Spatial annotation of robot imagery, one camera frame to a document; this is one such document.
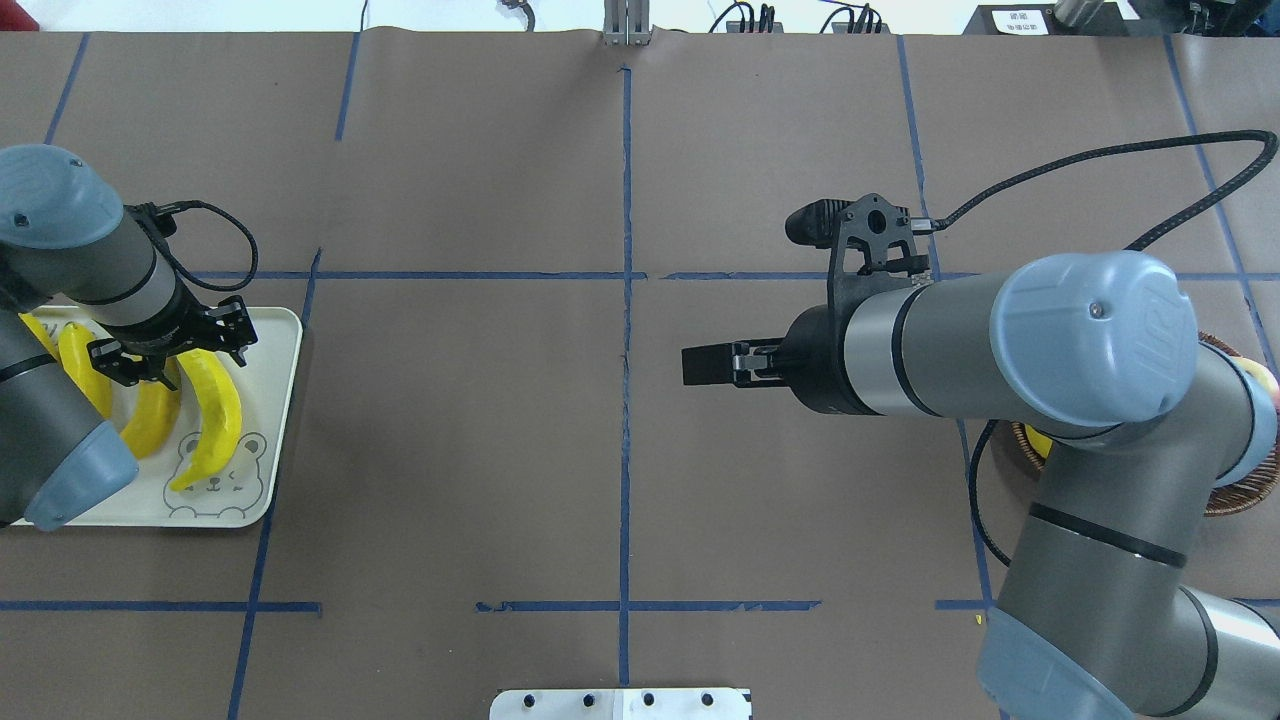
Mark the yellow banana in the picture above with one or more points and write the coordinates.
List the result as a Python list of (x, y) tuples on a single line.
[(221, 418), (155, 413), (38, 330), (74, 342)]

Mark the brown wicker basket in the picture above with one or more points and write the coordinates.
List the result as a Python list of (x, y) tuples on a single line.
[(1227, 498)]

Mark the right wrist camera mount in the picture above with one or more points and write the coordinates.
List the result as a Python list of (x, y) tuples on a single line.
[(871, 244)]

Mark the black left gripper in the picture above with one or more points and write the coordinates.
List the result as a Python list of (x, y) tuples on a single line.
[(168, 334)]

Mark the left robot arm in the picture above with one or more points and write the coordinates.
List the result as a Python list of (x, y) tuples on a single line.
[(93, 296)]

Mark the steel cup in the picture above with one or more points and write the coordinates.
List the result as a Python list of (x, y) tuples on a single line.
[(1075, 14)]

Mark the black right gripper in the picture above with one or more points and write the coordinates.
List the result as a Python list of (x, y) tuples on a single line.
[(816, 360)]

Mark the aluminium frame post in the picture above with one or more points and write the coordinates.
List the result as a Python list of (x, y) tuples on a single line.
[(627, 23)]

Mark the pink white apple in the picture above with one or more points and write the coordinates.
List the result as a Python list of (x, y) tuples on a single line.
[(1263, 376)]

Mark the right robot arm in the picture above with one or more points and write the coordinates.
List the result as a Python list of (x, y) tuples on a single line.
[(1101, 353)]

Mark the white metal base plate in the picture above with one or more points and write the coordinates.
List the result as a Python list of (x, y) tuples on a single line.
[(624, 703)]

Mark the black label box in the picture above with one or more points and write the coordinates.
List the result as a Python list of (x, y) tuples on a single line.
[(1038, 20)]

